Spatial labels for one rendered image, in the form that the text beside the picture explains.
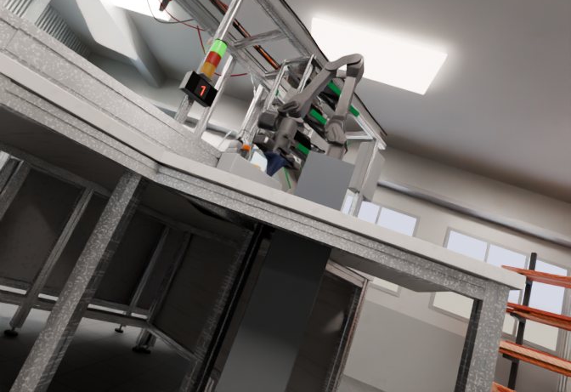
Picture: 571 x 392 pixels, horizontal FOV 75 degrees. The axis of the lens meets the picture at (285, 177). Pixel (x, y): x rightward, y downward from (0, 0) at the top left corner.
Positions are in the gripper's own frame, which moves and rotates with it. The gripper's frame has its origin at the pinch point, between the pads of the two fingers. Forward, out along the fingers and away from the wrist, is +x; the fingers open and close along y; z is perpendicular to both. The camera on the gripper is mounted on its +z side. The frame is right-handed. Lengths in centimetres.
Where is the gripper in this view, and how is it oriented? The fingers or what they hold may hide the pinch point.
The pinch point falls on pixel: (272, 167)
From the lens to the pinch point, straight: 117.5
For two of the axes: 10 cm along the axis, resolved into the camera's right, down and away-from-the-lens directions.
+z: -7.3, -0.9, 6.8
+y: -5.8, -4.4, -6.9
